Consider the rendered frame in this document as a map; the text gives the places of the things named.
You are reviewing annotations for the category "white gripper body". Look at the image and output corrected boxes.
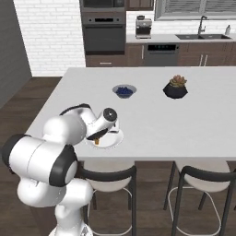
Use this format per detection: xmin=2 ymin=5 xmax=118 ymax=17
xmin=108 ymin=118 xmax=122 ymax=135

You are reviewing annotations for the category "white round plate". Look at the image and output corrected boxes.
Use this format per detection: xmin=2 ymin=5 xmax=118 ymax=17
xmin=84 ymin=127 xmax=124 ymax=150

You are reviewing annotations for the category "grey bowl of blueberries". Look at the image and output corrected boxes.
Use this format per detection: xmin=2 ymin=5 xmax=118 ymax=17
xmin=112 ymin=84 xmax=137 ymax=100

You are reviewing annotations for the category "black stool with white seat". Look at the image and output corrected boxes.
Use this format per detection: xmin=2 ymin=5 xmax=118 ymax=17
xmin=162 ymin=159 xmax=236 ymax=236
xmin=78 ymin=159 xmax=138 ymax=236

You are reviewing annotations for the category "succulent in black pot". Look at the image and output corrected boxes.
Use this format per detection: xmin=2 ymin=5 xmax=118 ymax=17
xmin=162 ymin=74 xmax=189 ymax=100

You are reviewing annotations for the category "dark dishwasher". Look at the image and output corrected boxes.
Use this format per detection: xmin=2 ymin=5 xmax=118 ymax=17
xmin=143 ymin=42 xmax=181 ymax=67

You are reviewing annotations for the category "dark built-in oven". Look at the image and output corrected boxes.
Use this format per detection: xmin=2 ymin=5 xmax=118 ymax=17
xmin=80 ymin=10 xmax=127 ymax=56

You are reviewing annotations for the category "silver coffee machine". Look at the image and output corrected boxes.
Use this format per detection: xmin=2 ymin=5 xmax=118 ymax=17
xmin=135 ymin=15 xmax=153 ymax=41

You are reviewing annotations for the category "brown lower cupboard run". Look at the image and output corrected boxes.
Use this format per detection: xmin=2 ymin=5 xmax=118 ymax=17
xmin=85 ymin=41 xmax=236 ymax=68

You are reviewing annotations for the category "dark microwave oven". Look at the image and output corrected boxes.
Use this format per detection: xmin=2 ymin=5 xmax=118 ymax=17
xmin=79 ymin=0 xmax=127 ymax=11

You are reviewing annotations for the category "dark sink basin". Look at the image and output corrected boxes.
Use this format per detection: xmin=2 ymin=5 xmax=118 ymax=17
xmin=175 ymin=32 xmax=232 ymax=41

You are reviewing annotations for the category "dark metal tap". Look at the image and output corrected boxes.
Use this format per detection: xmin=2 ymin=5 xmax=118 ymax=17
xmin=197 ymin=15 xmax=208 ymax=36

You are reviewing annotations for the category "window with grey blind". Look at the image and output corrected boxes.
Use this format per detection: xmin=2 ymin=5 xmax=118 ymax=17
xmin=154 ymin=0 xmax=236 ymax=21

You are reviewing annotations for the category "brown wall cupboard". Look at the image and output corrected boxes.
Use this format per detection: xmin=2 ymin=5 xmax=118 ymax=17
xmin=125 ymin=0 xmax=155 ymax=12

